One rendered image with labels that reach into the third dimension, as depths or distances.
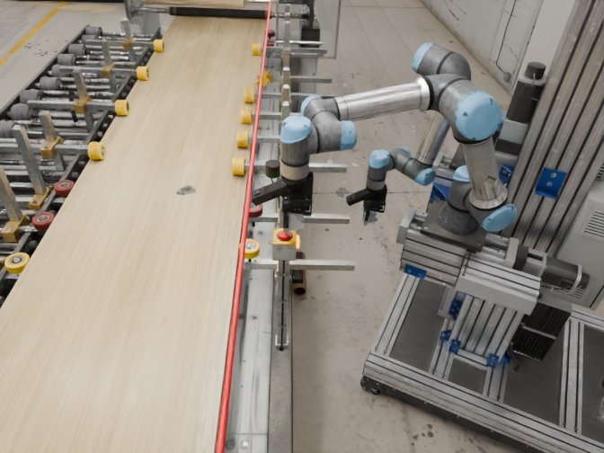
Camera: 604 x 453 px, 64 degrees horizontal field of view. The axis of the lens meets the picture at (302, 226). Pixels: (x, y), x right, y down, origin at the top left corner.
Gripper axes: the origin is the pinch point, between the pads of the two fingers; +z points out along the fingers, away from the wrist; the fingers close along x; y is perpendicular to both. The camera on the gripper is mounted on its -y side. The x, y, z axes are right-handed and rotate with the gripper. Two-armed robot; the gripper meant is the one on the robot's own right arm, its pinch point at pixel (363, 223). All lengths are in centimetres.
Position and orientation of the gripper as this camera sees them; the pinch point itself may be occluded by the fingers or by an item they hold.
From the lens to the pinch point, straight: 212.6
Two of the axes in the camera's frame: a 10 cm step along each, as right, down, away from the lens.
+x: -0.2, -6.4, 7.7
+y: 10.0, 0.2, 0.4
